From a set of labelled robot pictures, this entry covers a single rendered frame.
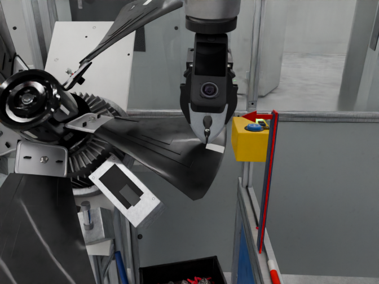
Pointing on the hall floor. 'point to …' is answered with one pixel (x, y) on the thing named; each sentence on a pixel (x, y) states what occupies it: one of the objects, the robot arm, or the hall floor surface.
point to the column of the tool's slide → (36, 30)
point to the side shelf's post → (133, 251)
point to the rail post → (236, 244)
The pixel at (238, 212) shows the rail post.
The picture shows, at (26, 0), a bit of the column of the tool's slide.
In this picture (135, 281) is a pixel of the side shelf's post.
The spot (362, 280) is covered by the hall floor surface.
